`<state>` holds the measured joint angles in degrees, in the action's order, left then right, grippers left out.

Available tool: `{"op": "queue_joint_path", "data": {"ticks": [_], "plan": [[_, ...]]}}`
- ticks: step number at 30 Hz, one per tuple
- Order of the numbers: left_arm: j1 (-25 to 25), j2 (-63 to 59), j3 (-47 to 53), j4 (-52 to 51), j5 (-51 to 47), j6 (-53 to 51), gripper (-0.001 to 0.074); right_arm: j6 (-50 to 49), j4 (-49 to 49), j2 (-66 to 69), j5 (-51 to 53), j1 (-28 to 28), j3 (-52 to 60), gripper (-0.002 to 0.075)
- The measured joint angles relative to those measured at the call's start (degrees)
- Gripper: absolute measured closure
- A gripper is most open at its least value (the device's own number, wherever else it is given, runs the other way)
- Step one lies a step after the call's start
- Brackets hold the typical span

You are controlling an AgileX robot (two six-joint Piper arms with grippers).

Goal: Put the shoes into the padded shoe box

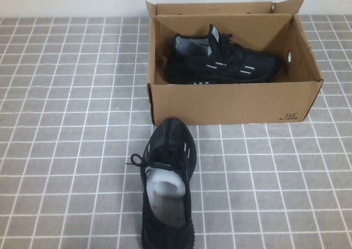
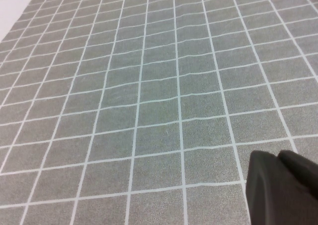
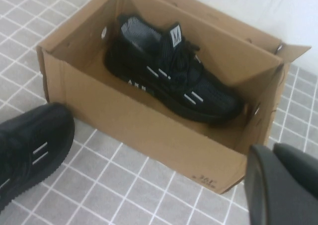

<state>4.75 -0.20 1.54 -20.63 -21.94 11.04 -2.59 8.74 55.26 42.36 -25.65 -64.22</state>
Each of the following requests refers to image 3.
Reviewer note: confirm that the brown cardboard shoe box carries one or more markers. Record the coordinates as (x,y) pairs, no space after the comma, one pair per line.
(124,125)

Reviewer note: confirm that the grey grid-pattern tablecloth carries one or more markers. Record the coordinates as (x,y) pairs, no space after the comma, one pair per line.
(124,197)

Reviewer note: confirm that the black sneaker with grey heel lining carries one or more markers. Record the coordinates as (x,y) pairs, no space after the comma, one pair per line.
(139,63)

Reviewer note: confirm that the black sneaker with looped lace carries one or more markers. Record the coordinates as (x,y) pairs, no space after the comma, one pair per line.
(37,125)

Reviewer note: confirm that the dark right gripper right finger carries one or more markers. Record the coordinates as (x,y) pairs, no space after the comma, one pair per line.
(303,185)

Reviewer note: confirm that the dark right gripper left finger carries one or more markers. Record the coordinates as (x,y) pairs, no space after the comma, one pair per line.
(265,185)

